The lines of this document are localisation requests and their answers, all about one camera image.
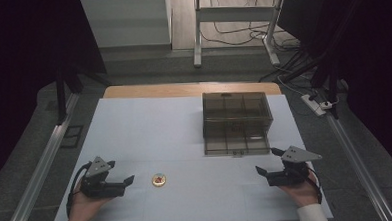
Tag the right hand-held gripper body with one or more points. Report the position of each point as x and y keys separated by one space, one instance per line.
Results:
x=292 y=177

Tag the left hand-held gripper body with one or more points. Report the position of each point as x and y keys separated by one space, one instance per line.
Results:
x=100 y=189

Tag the round gold badge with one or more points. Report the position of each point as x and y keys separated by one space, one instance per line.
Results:
x=158 y=180

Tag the smoky transparent drawer box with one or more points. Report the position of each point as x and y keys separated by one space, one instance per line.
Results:
x=237 y=105

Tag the person's right hand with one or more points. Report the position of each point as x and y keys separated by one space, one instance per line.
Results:
x=304 y=194

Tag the person's left hand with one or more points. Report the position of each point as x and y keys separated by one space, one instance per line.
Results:
x=81 y=210

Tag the white table sheet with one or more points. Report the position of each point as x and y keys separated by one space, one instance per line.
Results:
x=158 y=132

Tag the white power strip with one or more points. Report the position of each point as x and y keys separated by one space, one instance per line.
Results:
x=312 y=103

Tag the wooden table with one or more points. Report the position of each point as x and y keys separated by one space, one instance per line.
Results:
x=183 y=90

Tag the black curtain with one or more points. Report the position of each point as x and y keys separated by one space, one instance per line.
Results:
x=25 y=64
x=375 y=66

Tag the aluminium floor rail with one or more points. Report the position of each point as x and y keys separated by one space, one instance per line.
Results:
x=43 y=167
x=359 y=163

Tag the white desk frame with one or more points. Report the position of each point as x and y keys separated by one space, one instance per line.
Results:
x=233 y=14

